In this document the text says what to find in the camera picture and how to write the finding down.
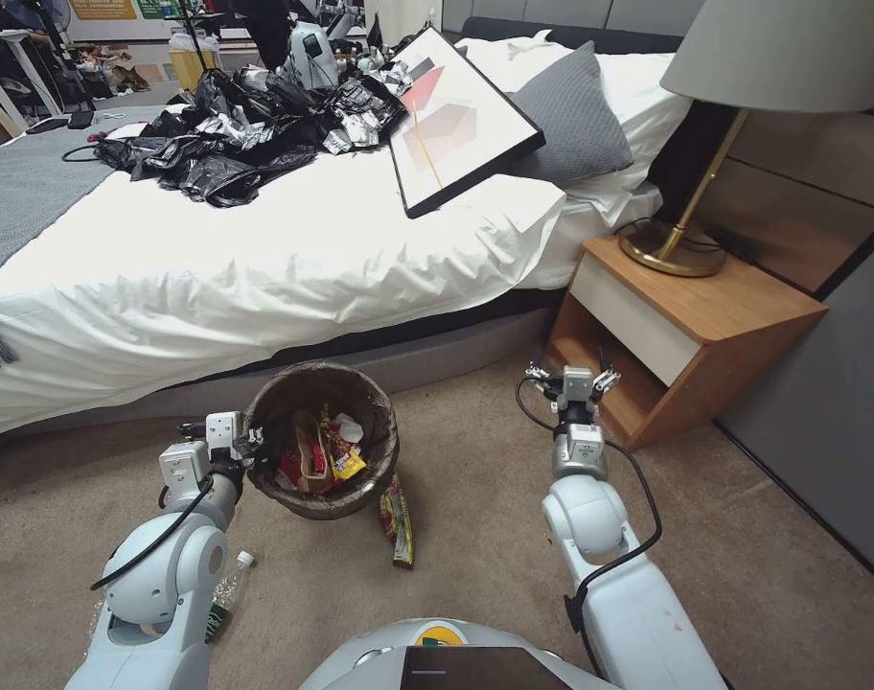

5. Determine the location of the clear plastic bottle green label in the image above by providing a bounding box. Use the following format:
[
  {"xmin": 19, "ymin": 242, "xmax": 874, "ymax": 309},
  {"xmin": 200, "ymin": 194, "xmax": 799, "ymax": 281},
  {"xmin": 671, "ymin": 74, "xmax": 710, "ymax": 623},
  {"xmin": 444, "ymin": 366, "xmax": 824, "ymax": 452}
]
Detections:
[{"xmin": 204, "ymin": 550, "xmax": 257, "ymax": 645}]

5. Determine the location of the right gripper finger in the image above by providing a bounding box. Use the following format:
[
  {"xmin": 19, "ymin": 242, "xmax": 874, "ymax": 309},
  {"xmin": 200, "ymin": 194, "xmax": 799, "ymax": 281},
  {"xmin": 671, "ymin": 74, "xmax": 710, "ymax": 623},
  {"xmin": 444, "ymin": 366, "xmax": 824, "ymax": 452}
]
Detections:
[
  {"xmin": 591, "ymin": 347, "xmax": 622, "ymax": 401},
  {"xmin": 524, "ymin": 361, "xmax": 564, "ymax": 397}
]

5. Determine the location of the brown paper bag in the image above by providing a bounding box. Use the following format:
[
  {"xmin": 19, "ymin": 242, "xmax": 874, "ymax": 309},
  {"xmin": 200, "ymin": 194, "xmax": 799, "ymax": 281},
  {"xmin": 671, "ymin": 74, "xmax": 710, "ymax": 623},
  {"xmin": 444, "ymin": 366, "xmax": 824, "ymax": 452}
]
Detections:
[{"xmin": 292, "ymin": 409, "xmax": 334, "ymax": 483}]

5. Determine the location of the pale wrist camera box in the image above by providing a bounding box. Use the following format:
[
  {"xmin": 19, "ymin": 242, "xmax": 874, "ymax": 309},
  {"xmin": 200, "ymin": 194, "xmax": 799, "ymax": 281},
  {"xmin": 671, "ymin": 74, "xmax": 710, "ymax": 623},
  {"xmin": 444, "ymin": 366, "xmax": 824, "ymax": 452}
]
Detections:
[
  {"xmin": 562, "ymin": 365, "xmax": 596, "ymax": 405},
  {"xmin": 205, "ymin": 410, "xmax": 245, "ymax": 451}
]

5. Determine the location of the white robot chest shell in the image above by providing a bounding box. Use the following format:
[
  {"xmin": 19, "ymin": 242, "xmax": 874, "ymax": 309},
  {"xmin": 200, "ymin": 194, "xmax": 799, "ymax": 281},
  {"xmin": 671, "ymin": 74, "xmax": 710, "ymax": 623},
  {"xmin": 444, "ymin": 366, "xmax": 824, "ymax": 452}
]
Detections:
[{"xmin": 296, "ymin": 616, "xmax": 622, "ymax": 690}]

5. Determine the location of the grey knitted blanket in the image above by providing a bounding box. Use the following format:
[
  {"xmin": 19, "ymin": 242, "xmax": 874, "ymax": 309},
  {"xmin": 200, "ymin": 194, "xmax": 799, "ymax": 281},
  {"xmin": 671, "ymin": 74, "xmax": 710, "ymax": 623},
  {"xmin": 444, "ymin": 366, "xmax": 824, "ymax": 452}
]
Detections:
[{"xmin": 0, "ymin": 122, "xmax": 167, "ymax": 372}]

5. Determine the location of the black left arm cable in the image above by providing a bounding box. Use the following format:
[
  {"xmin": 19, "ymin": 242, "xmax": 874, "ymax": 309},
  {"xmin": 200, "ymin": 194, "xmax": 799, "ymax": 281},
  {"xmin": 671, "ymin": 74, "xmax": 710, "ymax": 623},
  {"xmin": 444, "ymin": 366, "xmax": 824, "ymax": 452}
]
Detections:
[{"xmin": 90, "ymin": 475, "xmax": 217, "ymax": 592}]

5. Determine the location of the thin black cable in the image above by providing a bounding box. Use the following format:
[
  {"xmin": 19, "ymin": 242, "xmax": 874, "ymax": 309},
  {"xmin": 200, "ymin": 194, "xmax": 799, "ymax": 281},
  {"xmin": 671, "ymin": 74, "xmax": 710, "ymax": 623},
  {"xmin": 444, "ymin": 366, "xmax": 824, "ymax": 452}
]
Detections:
[{"xmin": 60, "ymin": 140, "xmax": 116, "ymax": 165}]

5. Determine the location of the long yellow red snack wrapper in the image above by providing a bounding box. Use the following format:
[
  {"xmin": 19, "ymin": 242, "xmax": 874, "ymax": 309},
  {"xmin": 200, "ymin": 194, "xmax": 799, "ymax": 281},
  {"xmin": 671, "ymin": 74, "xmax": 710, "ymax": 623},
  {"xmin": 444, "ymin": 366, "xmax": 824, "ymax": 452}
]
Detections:
[{"xmin": 378, "ymin": 473, "xmax": 416, "ymax": 573}]

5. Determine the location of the black garbage bag pile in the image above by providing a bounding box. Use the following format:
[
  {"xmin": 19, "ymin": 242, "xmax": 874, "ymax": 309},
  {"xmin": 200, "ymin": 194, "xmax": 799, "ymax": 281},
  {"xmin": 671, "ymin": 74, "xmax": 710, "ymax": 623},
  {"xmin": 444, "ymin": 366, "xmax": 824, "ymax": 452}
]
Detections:
[{"xmin": 91, "ymin": 65, "xmax": 409, "ymax": 210}]

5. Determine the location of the yellow background bin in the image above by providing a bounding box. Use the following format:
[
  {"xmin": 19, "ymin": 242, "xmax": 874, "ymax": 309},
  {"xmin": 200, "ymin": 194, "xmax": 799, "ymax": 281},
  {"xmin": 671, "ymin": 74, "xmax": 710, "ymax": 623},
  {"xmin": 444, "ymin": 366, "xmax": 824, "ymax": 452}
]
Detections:
[{"xmin": 166, "ymin": 32, "xmax": 223, "ymax": 92}]

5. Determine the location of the white bed duvet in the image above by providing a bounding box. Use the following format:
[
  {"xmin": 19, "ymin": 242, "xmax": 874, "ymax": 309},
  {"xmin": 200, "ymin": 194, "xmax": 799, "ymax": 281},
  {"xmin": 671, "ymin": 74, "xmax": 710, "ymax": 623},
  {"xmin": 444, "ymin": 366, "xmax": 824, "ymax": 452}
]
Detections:
[{"xmin": 0, "ymin": 32, "xmax": 697, "ymax": 447}]

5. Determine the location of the grey bed base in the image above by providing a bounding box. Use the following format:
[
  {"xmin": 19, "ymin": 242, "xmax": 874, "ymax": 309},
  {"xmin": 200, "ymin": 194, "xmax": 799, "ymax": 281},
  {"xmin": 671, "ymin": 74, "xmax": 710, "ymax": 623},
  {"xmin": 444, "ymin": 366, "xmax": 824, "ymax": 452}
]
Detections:
[{"xmin": 0, "ymin": 305, "xmax": 564, "ymax": 492}]

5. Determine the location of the yellow snack packet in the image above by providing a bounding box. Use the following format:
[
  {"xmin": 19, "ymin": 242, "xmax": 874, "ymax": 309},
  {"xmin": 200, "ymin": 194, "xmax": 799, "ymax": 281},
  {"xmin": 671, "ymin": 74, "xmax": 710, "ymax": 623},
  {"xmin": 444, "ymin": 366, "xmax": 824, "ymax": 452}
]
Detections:
[{"xmin": 333, "ymin": 447, "xmax": 369, "ymax": 481}]

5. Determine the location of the white pillow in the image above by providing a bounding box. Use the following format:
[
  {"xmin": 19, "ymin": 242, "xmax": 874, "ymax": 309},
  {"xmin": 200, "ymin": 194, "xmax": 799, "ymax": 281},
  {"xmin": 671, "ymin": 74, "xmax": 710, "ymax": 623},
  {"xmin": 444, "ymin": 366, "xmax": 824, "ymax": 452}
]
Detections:
[{"xmin": 454, "ymin": 32, "xmax": 694, "ymax": 211}]

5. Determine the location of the red crumpled wrapper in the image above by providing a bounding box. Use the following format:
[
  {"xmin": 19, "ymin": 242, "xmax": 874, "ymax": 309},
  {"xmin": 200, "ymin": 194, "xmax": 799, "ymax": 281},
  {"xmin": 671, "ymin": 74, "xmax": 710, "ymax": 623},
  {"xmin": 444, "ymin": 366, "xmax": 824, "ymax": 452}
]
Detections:
[{"xmin": 277, "ymin": 448, "xmax": 316, "ymax": 495}]

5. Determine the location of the white nightstand drawer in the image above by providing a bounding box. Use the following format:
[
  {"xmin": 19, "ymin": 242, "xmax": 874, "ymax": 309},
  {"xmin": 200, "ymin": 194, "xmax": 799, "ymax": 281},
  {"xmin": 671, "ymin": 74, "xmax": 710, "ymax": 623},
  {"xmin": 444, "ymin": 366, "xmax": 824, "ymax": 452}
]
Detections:
[{"xmin": 565, "ymin": 251, "xmax": 712, "ymax": 389}]

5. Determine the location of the black framed abstract picture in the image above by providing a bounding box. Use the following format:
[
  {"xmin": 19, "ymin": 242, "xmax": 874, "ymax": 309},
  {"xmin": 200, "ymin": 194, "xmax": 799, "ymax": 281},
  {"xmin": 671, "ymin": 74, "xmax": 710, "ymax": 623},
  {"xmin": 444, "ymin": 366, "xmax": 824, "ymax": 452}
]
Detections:
[{"xmin": 387, "ymin": 25, "xmax": 546, "ymax": 220}]

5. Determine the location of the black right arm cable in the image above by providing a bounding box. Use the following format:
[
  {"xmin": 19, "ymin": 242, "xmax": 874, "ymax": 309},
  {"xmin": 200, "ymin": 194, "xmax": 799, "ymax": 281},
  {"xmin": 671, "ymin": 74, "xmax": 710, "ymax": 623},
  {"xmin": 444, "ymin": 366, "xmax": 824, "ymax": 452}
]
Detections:
[{"xmin": 564, "ymin": 439, "xmax": 665, "ymax": 690}]

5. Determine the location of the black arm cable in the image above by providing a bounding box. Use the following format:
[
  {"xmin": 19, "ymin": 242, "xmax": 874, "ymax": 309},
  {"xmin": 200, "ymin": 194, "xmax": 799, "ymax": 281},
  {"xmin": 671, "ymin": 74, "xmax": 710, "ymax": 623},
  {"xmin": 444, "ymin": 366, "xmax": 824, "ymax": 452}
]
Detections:
[
  {"xmin": 90, "ymin": 475, "xmax": 217, "ymax": 592},
  {"xmin": 564, "ymin": 439, "xmax": 665, "ymax": 690}
]

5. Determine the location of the brass lamp grey shade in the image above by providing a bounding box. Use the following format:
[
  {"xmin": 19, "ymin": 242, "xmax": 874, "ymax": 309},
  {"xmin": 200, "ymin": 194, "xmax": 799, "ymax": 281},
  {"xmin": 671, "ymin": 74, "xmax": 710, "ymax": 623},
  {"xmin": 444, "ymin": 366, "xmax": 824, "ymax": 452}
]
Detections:
[{"xmin": 618, "ymin": 0, "xmax": 874, "ymax": 279}]

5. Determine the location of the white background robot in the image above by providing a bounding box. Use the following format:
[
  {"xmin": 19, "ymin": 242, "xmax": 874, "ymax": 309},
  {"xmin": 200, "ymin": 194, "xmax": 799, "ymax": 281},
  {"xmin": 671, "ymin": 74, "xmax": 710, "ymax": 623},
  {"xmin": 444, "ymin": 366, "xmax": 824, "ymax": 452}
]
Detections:
[{"xmin": 275, "ymin": 0, "xmax": 360, "ymax": 92}]

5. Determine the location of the wooden nightstand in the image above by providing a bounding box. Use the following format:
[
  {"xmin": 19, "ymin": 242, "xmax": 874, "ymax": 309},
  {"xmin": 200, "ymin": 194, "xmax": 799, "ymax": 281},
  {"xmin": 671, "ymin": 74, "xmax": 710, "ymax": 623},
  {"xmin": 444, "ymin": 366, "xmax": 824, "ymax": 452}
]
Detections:
[{"xmin": 544, "ymin": 235, "xmax": 830, "ymax": 452}]

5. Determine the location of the dark brown trash bin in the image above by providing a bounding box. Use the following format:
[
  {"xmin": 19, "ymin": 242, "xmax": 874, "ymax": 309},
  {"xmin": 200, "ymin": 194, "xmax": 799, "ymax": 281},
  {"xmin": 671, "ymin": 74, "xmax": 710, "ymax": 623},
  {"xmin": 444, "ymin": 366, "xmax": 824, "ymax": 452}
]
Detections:
[{"xmin": 241, "ymin": 362, "xmax": 401, "ymax": 520}]

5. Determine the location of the white desk frame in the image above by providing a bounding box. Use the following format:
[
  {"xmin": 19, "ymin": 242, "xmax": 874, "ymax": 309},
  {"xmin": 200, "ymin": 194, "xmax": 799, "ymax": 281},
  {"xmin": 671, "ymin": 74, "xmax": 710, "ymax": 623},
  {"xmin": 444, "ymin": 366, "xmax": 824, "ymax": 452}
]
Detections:
[{"xmin": 0, "ymin": 28, "xmax": 58, "ymax": 139}]

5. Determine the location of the brown cardboard box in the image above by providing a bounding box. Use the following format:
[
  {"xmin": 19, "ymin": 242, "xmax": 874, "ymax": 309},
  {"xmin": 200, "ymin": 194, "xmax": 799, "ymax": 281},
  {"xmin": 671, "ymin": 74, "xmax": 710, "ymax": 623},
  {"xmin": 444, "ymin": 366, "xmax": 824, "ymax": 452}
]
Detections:
[{"xmin": 108, "ymin": 57, "xmax": 152, "ymax": 96}]

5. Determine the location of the black hanging cloth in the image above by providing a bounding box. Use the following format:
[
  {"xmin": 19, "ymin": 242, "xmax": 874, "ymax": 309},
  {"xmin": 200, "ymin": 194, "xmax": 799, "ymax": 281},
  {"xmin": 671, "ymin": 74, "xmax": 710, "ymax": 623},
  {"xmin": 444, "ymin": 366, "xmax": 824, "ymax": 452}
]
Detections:
[{"xmin": 231, "ymin": 0, "xmax": 296, "ymax": 71}]

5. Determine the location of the crumpled silver foil bag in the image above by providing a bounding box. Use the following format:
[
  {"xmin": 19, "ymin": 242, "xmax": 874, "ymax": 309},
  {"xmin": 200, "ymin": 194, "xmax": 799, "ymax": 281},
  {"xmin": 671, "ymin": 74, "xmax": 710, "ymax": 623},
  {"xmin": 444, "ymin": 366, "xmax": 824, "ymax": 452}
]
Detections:
[
  {"xmin": 192, "ymin": 114, "xmax": 267, "ymax": 150},
  {"xmin": 321, "ymin": 75, "xmax": 409, "ymax": 156},
  {"xmin": 379, "ymin": 60, "xmax": 418, "ymax": 96}
]

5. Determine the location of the grey wardrobe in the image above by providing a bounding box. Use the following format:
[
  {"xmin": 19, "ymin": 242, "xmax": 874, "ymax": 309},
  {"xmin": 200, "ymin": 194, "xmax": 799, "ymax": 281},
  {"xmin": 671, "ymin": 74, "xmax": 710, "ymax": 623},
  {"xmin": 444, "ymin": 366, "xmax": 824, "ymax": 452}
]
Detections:
[{"xmin": 717, "ymin": 214, "xmax": 874, "ymax": 585}]

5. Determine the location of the black lamp cord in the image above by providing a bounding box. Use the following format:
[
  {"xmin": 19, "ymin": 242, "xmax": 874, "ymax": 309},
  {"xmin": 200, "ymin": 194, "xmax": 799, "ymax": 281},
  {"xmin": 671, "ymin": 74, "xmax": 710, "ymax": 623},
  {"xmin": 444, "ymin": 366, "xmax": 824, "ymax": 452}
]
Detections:
[{"xmin": 611, "ymin": 218, "xmax": 727, "ymax": 254}]

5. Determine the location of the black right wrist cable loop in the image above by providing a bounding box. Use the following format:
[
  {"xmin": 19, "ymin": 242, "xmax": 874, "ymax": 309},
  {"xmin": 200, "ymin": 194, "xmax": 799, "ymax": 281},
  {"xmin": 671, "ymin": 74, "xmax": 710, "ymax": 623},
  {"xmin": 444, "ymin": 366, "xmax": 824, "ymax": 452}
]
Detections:
[{"xmin": 516, "ymin": 375, "xmax": 562, "ymax": 435}]

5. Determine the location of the grey pillow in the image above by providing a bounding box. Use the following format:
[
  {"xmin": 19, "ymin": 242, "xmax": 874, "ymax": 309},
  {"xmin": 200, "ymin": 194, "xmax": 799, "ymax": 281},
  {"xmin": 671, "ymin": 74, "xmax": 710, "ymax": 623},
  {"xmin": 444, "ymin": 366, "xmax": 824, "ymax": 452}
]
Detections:
[{"xmin": 505, "ymin": 40, "xmax": 636, "ymax": 185}]

